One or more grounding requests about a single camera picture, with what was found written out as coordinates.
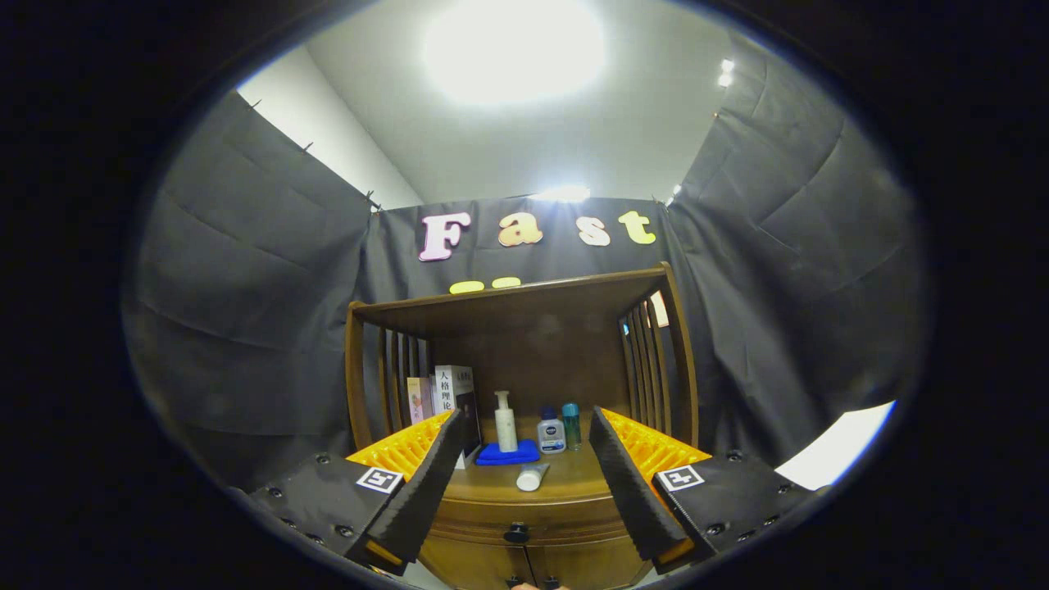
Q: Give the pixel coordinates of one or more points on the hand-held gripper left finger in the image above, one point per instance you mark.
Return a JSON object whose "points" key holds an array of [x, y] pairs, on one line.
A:
{"points": [[422, 496]]}

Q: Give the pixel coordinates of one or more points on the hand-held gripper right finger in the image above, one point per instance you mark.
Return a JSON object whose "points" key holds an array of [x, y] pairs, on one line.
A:
{"points": [[629, 496]]}

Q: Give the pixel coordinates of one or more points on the wooden drawer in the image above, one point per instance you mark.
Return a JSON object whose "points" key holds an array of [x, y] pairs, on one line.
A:
{"points": [[565, 516]]}

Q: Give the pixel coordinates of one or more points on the white tube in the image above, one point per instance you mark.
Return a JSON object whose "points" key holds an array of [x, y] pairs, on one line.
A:
{"points": [[531, 478]]}

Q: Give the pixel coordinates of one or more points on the wooden countertop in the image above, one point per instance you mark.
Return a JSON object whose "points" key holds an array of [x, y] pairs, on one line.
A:
{"points": [[574, 475]]}

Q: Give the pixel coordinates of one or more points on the wooden cabinet door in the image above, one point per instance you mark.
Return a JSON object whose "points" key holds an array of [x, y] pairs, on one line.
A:
{"points": [[475, 569], [590, 569]]}

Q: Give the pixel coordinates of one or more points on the wooden cabinet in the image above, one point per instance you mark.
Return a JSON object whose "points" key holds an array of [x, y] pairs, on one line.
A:
{"points": [[541, 352]]}

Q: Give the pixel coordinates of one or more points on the blue folded cloth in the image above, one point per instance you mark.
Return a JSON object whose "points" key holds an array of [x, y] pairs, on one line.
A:
{"points": [[492, 456]]}

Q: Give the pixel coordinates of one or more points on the teal bottle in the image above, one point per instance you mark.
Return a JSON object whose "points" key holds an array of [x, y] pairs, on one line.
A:
{"points": [[571, 426]]}

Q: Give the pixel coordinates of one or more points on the purple book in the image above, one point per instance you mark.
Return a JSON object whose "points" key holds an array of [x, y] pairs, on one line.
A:
{"points": [[420, 401]]}

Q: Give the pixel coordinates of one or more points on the white bottle with blue cap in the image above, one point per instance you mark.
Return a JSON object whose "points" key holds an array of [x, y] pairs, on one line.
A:
{"points": [[551, 436]]}

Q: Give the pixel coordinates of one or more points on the white pump bottle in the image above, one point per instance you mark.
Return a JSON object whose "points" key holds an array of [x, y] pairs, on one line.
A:
{"points": [[506, 430]]}

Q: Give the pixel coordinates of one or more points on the white book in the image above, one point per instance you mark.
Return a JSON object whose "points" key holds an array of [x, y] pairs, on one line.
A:
{"points": [[459, 393]]}

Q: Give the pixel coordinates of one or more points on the white panel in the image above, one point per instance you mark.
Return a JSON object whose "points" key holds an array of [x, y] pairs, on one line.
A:
{"points": [[836, 447]]}

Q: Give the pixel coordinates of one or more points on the black backdrop cloth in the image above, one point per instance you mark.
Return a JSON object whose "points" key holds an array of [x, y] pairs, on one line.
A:
{"points": [[246, 287]]}

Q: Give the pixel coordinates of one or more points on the small ceiling spotlight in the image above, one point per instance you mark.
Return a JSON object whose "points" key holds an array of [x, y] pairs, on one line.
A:
{"points": [[726, 74]]}

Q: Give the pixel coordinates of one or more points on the large ceiling light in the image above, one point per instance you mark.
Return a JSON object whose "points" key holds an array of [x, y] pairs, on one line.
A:
{"points": [[512, 49]]}

